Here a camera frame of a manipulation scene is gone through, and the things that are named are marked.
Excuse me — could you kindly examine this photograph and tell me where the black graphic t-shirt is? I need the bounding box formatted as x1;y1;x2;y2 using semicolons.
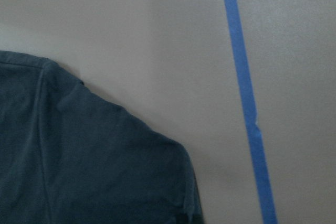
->
1;51;204;223

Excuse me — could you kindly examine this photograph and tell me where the brown paper table cover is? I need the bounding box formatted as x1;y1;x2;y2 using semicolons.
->
1;0;335;223

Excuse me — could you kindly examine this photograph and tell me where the blue tape line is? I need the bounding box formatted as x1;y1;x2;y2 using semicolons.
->
224;0;278;223

